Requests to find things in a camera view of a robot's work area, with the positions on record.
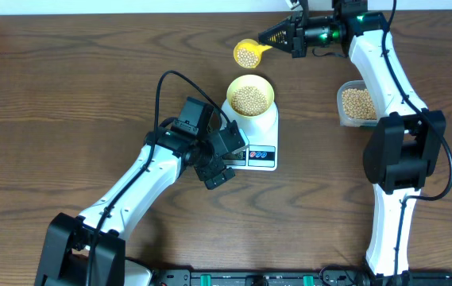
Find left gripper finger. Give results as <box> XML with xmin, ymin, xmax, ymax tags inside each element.
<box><xmin>209</xmin><ymin>121</ymin><xmax>249</xmax><ymax>155</ymax></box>
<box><xmin>195</xmin><ymin>158</ymin><xmax>235</xmax><ymax>190</ymax></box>

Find yellow measuring scoop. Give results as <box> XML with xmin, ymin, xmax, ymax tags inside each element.
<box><xmin>234</xmin><ymin>39</ymin><xmax>271</xmax><ymax>65</ymax></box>

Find pale yellow bowl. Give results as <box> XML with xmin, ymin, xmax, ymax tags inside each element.
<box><xmin>226</xmin><ymin>75</ymin><xmax>275</xmax><ymax>118</ymax></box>

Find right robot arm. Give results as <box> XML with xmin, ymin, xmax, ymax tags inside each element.
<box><xmin>258</xmin><ymin>1</ymin><xmax>448</xmax><ymax>285</ymax></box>

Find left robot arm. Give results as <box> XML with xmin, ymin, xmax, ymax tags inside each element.
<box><xmin>35</xmin><ymin>120</ymin><xmax>249</xmax><ymax>285</ymax></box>

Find white digital kitchen scale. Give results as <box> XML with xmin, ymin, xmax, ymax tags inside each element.
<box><xmin>222</xmin><ymin>100</ymin><xmax>279</xmax><ymax>171</ymax></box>

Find soybeans in scoop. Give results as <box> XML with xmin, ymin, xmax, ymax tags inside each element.
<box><xmin>236</xmin><ymin>48</ymin><xmax>259</xmax><ymax>68</ymax></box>

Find soybeans in bowl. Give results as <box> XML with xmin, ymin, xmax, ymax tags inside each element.
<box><xmin>231</xmin><ymin>86</ymin><xmax>268</xmax><ymax>117</ymax></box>

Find soybeans in container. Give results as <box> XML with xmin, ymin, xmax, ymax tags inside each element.
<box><xmin>342</xmin><ymin>88</ymin><xmax>377</xmax><ymax>120</ymax></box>

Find clear plastic container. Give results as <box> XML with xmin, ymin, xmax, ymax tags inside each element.
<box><xmin>337</xmin><ymin>80</ymin><xmax>377</xmax><ymax>127</ymax></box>

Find left black cable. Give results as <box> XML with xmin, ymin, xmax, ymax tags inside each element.
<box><xmin>86</xmin><ymin>70</ymin><xmax>233</xmax><ymax>286</ymax></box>

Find black cable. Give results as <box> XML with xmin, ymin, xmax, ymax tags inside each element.
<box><xmin>86</xmin><ymin>70</ymin><xmax>233</xmax><ymax>286</ymax></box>
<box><xmin>312</xmin><ymin>0</ymin><xmax>452</xmax><ymax>279</ymax></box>

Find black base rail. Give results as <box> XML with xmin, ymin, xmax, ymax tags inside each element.
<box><xmin>149</xmin><ymin>266</ymin><xmax>452</xmax><ymax>286</ymax></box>

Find right black cable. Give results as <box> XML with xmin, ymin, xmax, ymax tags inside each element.
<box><xmin>312</xmin><ymin>0</ymin><xmax>452</xmax><ymax>279</ymax></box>

